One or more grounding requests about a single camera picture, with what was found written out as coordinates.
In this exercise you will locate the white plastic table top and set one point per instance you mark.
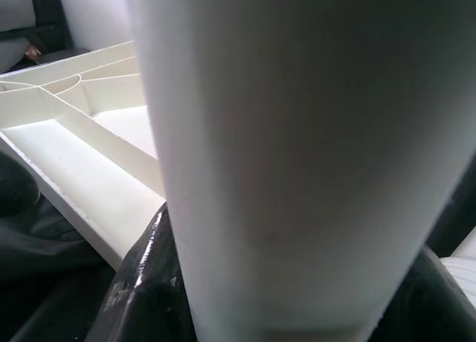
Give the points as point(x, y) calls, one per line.
point(74, 163)

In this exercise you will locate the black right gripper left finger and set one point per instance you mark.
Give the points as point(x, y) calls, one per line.
point(148, 282)

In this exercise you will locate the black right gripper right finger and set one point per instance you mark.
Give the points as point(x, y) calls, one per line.
point(435, 312)

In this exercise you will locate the black table cloth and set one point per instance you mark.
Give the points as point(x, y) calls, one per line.
point(44, 253)

